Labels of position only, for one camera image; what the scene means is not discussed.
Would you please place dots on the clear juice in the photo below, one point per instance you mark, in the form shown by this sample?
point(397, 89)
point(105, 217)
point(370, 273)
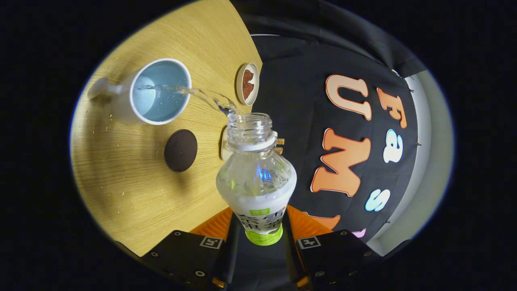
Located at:
point(190, 91)

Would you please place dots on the wooden table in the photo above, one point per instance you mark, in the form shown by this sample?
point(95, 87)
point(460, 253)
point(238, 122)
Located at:
point(121, 182)

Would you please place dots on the red-brown meat piece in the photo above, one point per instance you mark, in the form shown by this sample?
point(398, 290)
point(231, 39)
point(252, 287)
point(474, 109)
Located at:
point(247, 76)
point(248, 91)

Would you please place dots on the clear plastic juice bottle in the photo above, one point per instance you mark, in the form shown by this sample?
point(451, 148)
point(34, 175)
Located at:
point(254, 182)

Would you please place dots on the white toaster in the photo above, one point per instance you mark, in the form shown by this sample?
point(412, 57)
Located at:
point(224, 149)

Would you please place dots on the black backdrop cloth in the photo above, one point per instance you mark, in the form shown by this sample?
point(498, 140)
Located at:
point(299, 101)

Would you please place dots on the white cup blue inside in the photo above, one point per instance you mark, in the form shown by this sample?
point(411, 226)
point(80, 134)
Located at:
point(121, 109)

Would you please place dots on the white round plate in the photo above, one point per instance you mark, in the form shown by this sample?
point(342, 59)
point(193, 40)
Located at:
point(252, 76)

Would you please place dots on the row of black cloth clips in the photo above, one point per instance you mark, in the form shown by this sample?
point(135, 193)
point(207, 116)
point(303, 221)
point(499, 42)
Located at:
point(417, 143)

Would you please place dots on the dark brown round coaster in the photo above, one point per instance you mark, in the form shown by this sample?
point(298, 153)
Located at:
point(180, 150)

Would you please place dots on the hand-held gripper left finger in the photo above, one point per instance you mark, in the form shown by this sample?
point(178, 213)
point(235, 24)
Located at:
point(231, 254)

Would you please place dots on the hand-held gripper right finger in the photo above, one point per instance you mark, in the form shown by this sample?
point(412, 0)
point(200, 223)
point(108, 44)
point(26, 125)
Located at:
point(291, 254)

